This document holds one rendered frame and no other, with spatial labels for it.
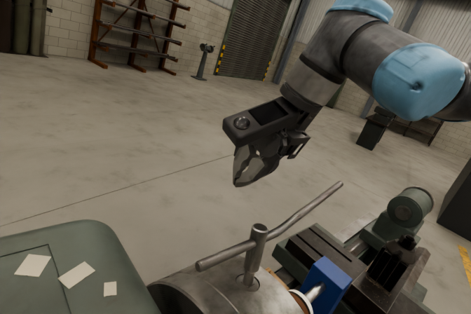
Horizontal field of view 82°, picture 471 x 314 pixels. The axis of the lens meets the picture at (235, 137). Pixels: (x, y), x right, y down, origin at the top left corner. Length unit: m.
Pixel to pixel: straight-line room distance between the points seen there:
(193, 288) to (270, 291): 0.11
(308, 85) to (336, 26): 0.08
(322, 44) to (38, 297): 0.42
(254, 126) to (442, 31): 14.32
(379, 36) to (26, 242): 0.46
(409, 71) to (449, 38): 14.24
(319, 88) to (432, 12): 14.40
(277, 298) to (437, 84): 0.32
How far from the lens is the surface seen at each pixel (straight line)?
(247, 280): 0.42
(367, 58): 0.35
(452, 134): 14.44
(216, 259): 0.33
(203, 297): 0.39
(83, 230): 0.41
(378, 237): 1.47
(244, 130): 0.38
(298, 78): 0.41
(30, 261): 0.38
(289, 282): 1.03
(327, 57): 0.40
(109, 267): 0.37
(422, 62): 0.32
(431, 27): 14.65
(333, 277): 0.73
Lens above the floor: 1.53
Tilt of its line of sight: 19 degrees down
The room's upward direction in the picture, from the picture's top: 19 degrees clockwise
